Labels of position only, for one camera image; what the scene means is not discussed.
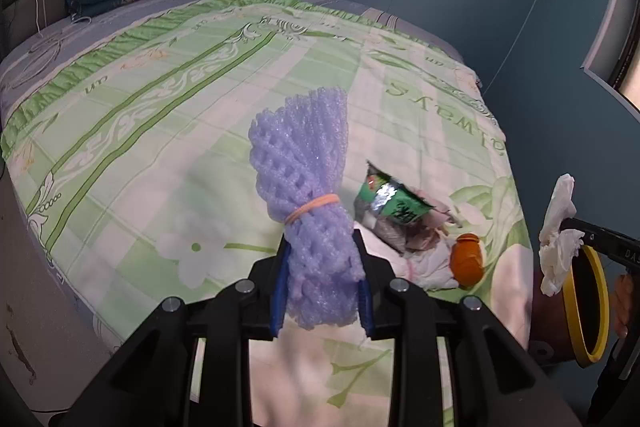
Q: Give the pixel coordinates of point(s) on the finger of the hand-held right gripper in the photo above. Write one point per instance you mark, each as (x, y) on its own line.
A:
(600, 238)

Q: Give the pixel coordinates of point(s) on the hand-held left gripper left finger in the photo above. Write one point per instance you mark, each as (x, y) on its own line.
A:
(280, 302)

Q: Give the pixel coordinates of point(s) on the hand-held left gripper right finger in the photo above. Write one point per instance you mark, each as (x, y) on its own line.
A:
(366, 312)

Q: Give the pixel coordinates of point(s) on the white tissue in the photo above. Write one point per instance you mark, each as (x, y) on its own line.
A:
(432, 269)
(557, 237)

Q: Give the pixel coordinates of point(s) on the pink wrapper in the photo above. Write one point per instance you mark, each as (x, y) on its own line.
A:
(425, 234)

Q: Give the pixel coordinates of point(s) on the trash bin with yellow rim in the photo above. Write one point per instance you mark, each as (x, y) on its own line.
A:
(550, 332)

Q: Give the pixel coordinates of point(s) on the green foil snack wrapper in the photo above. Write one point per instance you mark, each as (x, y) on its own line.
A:
(395, 199)

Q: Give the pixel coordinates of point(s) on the purple foam net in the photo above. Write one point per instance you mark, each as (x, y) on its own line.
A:
(305, 187)

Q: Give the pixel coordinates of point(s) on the person's right hand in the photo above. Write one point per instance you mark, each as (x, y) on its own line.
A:
(622, 307)

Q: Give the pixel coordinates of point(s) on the green floral bed sheet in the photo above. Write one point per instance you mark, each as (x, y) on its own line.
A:
(30, 52)

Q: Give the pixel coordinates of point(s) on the window with grey frame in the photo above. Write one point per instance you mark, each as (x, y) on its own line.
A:
(607, 42)

